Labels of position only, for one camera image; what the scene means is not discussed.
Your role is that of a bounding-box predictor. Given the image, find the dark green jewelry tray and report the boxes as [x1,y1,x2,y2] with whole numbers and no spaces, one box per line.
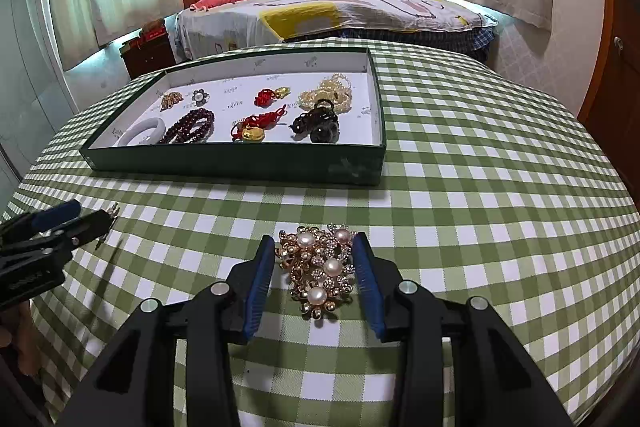
[80,46,386,185]

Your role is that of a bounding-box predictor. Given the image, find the dark wooden nightstand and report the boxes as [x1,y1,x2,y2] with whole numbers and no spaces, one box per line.
[119,34,176,80]

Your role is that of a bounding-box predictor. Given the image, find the dark red bead bracelet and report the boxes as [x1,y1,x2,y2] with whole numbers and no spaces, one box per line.
[156,107,217,145]

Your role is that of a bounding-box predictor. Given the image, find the green checkered tablecloth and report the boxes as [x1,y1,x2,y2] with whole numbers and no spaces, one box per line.
[1,42,639,423]

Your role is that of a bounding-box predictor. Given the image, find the red knot gold pendant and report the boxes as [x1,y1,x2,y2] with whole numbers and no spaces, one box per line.
[230,105,286,142]

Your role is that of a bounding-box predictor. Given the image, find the items on nightstand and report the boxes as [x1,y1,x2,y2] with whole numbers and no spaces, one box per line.
[119,18,167,55]

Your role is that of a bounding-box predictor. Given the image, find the bed with patterned quilt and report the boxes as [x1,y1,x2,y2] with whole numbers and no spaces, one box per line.
[169,0,497,62]

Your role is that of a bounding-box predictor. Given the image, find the brown wooden door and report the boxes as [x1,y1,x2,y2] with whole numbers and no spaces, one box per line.
[578,0,639,202]

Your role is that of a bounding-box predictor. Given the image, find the glass wardrobe door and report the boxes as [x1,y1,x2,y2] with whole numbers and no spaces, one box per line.
[1,0,77,206]

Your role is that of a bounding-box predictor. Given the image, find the red tassel bead charm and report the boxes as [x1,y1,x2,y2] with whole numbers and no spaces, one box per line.
[254,87,291,108]

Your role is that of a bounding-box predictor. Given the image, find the pale jade bangle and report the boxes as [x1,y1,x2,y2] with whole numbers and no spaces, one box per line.
[117,117,166,146]

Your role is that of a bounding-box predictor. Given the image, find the person's left hand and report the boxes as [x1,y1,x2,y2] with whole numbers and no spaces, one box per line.
[1,301,41,377]

